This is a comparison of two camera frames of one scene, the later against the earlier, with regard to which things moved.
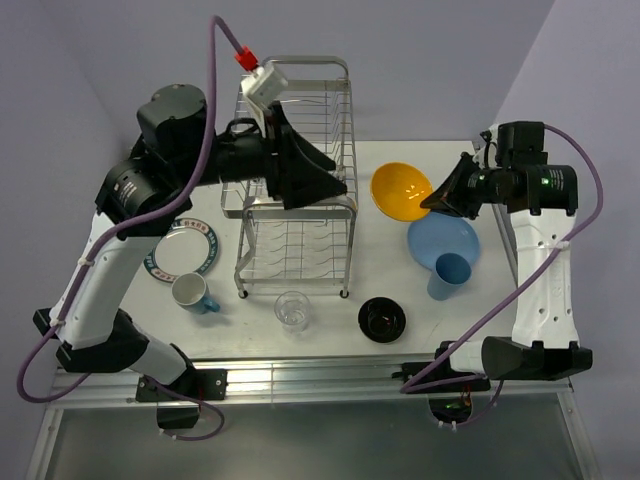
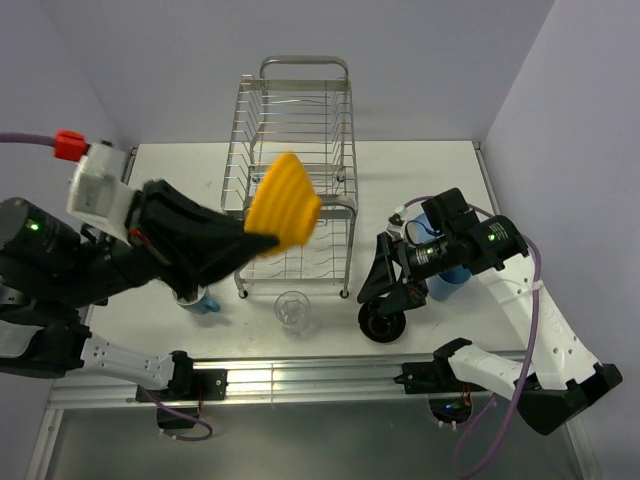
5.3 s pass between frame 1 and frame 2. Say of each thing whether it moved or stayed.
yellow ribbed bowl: moved
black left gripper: moved
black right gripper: moved
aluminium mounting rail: stayed
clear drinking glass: stayed
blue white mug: stayed
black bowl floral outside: stayed
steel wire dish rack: stayed
